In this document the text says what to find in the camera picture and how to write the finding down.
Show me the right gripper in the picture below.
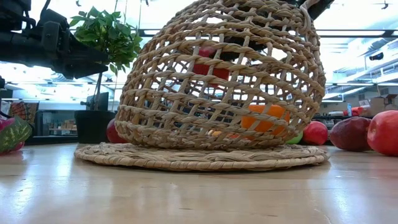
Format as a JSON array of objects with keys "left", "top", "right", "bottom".
[{"left": 217, "top": 30, "right": 282, "bottom": 62}]

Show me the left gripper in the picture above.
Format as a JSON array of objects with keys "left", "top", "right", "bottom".
[{"left": 30, "top": 20, "right": 110, "bottom": 80}]

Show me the bright red apple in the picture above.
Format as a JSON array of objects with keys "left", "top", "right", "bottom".
[{"left": 192, "top": 46, "right": 231, "bottom": 88}]

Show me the orange toy fruit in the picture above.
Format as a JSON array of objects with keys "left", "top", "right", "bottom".
[{"left": 241, "top": 104, "right": 292, "bottom": 138}]

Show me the small bright green fruit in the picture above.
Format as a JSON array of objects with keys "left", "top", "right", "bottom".
[{"left": 285, "top": 130, "right": 304, "bottom": 146}]

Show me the round red tomato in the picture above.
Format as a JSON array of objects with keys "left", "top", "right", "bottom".
[{"left": 302, "top": 120, "right": 330, "bottom": 146}]

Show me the dark red apple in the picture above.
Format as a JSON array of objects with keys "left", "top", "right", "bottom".
[{"left": 328, "top": 116, "right": 373, "bottom": 152}]

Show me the large red peach-toned apple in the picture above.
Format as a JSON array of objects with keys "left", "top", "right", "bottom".
[{"left": 366, "top": 110, "right": 398, "bottom": 157}]

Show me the open-weave wicker basket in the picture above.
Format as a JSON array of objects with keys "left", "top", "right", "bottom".
[{"left": 114, "top": 0, "right": 327, "bottom": 151}]

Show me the green leafy potted tree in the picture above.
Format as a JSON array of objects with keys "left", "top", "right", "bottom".
[{"left": 68, "top": 6, "right": 144, "bottom": 111}]

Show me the black monitor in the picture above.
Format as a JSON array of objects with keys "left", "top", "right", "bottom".
[{"left": 80, "top": 91, "right": 109, "bottom": 111}]

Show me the black plant pot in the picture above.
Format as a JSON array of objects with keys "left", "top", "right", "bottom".
[{"left": 73, "top": 110, "right": 118, "bottom": 144}]

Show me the dark shelf unit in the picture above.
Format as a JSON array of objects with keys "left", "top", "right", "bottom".
[{"left": 34, "top": 109, "right": 78, "bottom": 138}]

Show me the colourful patterned board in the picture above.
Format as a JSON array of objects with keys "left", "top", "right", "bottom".
[{"left": 8, "top": 101, "right": 40, "bottom": 126}]

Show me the watermelon slice toy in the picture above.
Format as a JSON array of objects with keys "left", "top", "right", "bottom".
[{"left": 0, "top": 115, "right": 34, "bottom": 155}]

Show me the round woven straw mat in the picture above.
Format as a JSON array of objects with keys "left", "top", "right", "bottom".
[{"left": 73, "top": 142, "right": 331, "bottom": 172}]

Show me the red container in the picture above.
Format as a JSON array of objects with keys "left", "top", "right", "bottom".
[{"left": 343, "top": 106, "right": 364, "bottom": 117}]

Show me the cardboard box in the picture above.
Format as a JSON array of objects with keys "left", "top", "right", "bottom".
[{"left": 369, "top": 94, "right": 398, "bottom": 118}]

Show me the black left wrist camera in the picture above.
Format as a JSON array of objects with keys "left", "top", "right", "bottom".
[{"left": 37, "top": 8, "right": 70, "bottom": 23}]

